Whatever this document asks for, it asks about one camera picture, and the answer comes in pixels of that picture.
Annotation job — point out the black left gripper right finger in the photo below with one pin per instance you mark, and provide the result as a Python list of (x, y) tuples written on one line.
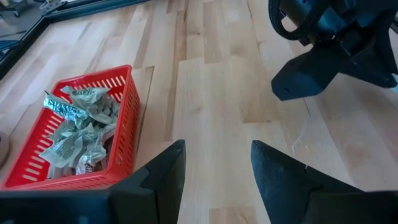
[(280, 186)]

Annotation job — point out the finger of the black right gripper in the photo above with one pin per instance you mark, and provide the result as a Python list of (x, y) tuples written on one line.
[(376, 59), (304, 77)]

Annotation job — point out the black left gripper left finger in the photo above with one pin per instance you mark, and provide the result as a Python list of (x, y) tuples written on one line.
[(161, 189)]

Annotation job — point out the green white sachet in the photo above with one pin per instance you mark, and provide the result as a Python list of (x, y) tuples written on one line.
[(87, 163), (65, 149), (87, 93), (104, 112), (65, 109), (62, 130)]

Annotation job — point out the red slotted plastic basket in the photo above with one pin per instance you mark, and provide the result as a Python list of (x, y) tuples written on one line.
[(122, 169)]

